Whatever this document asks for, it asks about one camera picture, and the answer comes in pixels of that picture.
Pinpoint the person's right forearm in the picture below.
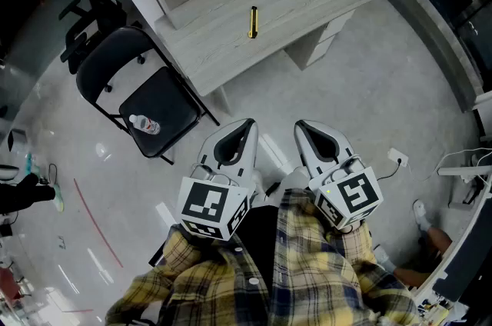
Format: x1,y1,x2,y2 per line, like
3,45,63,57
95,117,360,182
326,220,420,326

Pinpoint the black office chair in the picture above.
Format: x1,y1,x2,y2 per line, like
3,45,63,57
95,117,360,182
57,0,149,95

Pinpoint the grey desk drawer unit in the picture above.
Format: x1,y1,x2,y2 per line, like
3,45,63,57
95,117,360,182
295,8,357,72

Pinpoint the yellow utility knife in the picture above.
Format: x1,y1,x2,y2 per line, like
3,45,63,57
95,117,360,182
248,5,259,39

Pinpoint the teal cloth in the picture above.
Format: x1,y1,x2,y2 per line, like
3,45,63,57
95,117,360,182
25,151,42,176

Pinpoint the clear plastic water bottle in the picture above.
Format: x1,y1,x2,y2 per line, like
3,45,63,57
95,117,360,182
128,114,161,136

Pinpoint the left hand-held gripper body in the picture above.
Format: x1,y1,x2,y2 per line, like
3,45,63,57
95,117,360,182
178,162,255,241

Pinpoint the white power strip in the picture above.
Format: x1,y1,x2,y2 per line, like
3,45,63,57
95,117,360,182
387,147,411,167

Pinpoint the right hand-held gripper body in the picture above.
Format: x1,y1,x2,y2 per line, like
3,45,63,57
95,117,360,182
308,157,384,231

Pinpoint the black folding chair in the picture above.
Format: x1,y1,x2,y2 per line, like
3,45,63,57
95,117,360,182
75,26,221,166

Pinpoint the person's torso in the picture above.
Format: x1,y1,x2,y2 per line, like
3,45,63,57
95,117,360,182
165,188,385,326

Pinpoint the person's left forearm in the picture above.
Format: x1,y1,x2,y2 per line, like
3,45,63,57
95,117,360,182
105,225,231,326

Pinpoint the white office desk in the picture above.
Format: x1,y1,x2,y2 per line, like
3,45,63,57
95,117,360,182
414,147,492,318

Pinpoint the person's right leg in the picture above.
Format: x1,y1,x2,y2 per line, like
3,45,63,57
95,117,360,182
280,167,311,198

